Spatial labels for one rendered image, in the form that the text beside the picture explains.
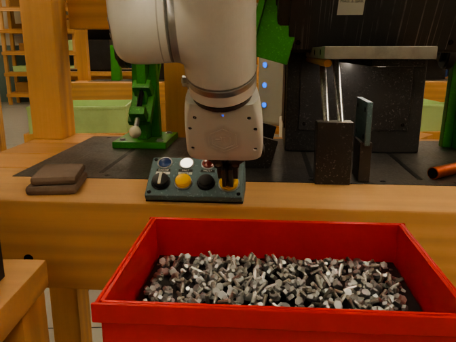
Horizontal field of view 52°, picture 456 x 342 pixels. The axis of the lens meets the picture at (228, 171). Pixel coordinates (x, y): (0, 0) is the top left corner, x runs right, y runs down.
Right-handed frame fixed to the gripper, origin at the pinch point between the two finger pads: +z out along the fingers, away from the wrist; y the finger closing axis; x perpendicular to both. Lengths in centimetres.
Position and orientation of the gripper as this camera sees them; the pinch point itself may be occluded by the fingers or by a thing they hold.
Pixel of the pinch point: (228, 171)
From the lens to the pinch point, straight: 68.8
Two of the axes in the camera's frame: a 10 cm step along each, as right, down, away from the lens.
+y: 10.0, 0.2, -0.8
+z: 0.5, 6.5, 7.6
